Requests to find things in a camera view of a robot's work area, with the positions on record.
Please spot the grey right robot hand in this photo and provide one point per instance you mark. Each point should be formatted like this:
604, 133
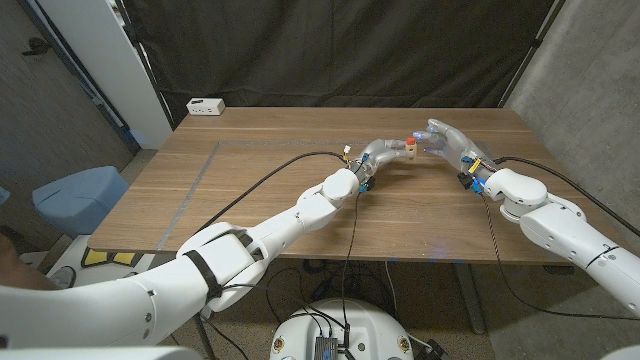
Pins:
455, 145

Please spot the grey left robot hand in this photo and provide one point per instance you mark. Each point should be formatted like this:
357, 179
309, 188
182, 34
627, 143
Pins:
379, 155

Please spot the wooden block with holes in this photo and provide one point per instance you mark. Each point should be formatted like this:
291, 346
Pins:
411, 150

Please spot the red-headed wooden screw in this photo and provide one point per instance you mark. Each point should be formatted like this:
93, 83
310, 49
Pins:
410, 141

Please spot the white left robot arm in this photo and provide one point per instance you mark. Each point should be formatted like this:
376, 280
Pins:
240, 250

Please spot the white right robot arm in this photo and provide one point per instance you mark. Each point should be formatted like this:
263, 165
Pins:
565, 235

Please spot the black curtain backdrop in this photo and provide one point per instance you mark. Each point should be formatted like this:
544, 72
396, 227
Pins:
325, 50

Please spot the grey table leg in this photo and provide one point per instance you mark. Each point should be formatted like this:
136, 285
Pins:
205, 337
470, 300

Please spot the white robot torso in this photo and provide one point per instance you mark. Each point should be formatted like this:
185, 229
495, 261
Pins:
370, 325

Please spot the white power strip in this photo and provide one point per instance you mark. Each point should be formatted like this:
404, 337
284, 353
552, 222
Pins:
205, 106

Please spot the grey electronics box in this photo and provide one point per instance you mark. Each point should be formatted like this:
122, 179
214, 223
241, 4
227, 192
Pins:
325, 348

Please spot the yellow and black mat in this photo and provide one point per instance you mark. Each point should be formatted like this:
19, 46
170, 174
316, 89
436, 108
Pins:
100, 257

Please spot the blue stool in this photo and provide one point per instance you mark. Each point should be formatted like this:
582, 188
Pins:
80, 200

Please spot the grey sneaker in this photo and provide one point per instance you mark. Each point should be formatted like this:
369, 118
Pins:
64, 277

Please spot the person's bare leg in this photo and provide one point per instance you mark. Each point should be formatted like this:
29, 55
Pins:
17, 267

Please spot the black curtain frame pole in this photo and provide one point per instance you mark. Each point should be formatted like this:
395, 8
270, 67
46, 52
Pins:
530, 52
145, 65

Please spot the white floor base plate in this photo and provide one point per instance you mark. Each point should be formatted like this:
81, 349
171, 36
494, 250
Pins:
70, 247

